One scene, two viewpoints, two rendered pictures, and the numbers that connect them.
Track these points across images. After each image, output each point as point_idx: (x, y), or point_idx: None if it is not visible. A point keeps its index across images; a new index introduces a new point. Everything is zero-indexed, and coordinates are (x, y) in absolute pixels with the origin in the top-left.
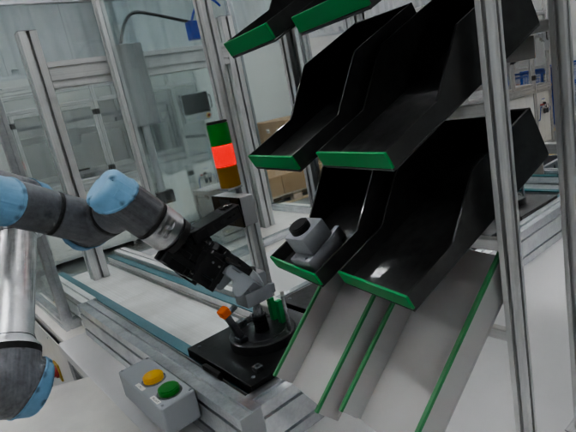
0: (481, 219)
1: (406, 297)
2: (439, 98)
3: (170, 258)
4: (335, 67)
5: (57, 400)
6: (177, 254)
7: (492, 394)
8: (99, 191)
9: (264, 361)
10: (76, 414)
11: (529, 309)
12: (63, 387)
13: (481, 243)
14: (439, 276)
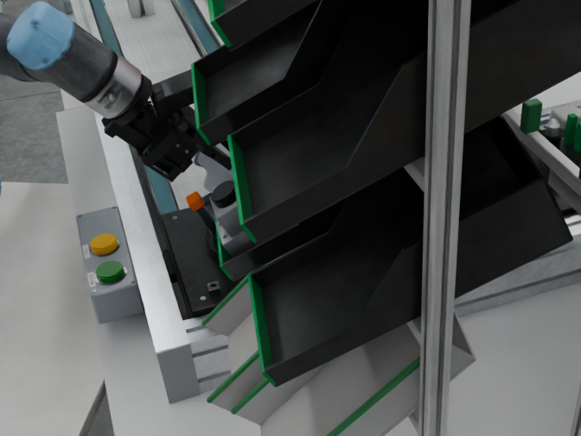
0: (409, 306)
1: (263, 373)
2: (350, 163)
3: (116, 131)
4: None
5: (24, 207)
6: (128, 126)
7: (499, 432)
8: (16, 40)
9: (229, 278)
10: (35, 237)
11: None
12: (36, 189)
13: (412, 328)
14: (321, 358)
